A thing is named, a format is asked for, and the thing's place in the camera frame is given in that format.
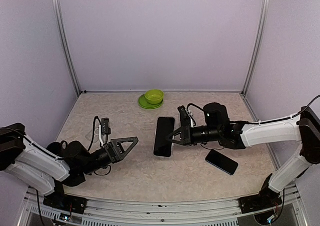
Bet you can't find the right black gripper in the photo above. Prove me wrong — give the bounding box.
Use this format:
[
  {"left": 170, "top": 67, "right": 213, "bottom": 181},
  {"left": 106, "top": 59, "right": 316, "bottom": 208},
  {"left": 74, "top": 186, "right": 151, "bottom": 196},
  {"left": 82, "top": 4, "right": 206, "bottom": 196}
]
[{"left": 166, "top": 123, "right": 222, "bottom": 146}]

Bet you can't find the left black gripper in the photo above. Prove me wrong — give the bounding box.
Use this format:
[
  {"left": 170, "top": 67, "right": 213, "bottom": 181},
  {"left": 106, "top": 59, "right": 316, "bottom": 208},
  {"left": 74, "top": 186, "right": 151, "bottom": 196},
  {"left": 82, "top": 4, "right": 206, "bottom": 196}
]
[{"left": 80, "top": 137, "right": 138, "bottom": 175}]

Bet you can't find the black phone blue edge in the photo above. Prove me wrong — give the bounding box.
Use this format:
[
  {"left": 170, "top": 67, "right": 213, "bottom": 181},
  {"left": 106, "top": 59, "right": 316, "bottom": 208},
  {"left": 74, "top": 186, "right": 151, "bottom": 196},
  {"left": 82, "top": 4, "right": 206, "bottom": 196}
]
[{"left": 205, "top": 149, "right": 239, "bottom": 175}]

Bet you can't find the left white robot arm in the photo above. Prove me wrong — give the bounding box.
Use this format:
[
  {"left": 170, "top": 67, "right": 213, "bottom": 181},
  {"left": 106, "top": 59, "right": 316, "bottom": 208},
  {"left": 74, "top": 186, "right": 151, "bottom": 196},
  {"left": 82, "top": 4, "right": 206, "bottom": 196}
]
[{"left": 0, "top": 123, "right": 139, "bottom": 208}]

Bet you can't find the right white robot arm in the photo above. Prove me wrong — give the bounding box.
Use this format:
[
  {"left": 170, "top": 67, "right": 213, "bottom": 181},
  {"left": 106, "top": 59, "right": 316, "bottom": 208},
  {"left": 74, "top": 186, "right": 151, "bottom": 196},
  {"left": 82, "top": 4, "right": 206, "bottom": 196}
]
[{"left": 165, "top": 103, "right": 320, "bottom": 208}]

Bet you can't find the green bowl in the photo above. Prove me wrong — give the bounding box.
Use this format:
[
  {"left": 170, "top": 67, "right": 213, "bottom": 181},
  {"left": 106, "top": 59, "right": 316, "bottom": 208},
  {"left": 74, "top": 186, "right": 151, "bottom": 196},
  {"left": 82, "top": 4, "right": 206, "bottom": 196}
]
[{"left": 144, "top": 89, "right": 165, "bottom": 104}]

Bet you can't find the green saucer plate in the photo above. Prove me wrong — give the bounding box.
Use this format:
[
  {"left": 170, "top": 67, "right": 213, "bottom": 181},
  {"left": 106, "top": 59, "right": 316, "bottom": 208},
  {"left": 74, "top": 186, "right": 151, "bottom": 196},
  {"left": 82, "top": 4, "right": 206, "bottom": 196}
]
[{"left": 138, "top": 94, "right": 164, "bottom": 109}]

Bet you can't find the black mug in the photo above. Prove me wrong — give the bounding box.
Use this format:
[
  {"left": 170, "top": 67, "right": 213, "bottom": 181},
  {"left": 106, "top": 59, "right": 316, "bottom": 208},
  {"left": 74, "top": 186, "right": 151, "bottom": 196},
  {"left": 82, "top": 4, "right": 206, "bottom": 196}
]
[{"left": 46, "top": 140, "right": 68, "bottom": 156}]

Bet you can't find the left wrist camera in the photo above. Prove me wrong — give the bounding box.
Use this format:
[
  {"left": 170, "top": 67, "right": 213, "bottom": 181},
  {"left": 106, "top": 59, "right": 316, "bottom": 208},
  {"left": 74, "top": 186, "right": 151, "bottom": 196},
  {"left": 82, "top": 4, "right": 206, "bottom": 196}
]
[{"left": 98, "top": 117, "right": 111, "bottom": 147}]

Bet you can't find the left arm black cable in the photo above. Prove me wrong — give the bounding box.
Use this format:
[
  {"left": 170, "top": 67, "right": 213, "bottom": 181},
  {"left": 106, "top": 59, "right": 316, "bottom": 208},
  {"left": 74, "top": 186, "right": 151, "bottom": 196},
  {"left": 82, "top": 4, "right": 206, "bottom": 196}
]
[{"left": 87, "top": 116, "right": 103, "bottom": 149}]

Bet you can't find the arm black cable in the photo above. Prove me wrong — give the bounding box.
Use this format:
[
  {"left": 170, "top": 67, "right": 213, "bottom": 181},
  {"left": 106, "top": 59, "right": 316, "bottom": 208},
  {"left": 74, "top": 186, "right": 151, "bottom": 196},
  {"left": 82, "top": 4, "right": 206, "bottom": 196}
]
[
  {"left": 257, "top": 94, "right": 320, "bottom": 124},
  {"left": 87, "top": 116, "right": 103, "bottom": 149}
]

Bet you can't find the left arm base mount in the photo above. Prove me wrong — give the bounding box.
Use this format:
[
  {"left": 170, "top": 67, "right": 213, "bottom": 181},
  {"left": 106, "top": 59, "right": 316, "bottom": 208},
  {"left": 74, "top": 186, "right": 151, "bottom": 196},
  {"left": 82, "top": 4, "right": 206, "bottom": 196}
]
[{"left": 43, "top": 185, "right": 88, "bottom": 214}]

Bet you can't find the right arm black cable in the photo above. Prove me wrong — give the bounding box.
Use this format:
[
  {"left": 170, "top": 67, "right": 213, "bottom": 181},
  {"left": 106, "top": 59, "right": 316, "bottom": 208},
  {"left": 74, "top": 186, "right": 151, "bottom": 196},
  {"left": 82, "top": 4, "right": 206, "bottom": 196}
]
[{"left": 257, "top": 94, "right": 320, "bottom": 124}]

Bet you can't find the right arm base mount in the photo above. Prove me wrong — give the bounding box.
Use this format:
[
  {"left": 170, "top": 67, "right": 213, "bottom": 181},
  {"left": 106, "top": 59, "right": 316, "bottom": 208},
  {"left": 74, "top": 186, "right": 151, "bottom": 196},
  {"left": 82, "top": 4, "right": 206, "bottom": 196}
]
[{"left": 238, "top": 174, "right": 283, "bottom": 213}]

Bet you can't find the right aluminium frame post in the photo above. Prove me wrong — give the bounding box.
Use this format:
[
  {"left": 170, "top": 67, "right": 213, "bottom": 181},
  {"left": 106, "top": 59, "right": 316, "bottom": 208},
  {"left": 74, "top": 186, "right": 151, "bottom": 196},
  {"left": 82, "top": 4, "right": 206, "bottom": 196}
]
[{"left": 241, "top": 0, "right": 270, "bottom": 97}]

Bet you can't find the aluminium frame post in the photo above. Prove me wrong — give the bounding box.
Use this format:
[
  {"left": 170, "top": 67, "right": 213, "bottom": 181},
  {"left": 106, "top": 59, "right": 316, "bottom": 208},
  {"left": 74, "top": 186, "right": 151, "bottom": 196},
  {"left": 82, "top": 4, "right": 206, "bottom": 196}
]
[
  {"left": 52, "top": 0, "right": 82, "bottom": 96},
  {"left": 241, "top": 0, "right": 270, "bottom": 97}
]

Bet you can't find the left aluminium frame post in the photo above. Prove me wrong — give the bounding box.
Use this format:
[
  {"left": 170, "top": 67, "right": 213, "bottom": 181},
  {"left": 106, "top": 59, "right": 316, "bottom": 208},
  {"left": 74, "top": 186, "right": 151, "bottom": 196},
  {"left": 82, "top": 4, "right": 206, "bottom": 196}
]
[{"left": 52, "top": 0, "right": 82, "bottom": 96}]

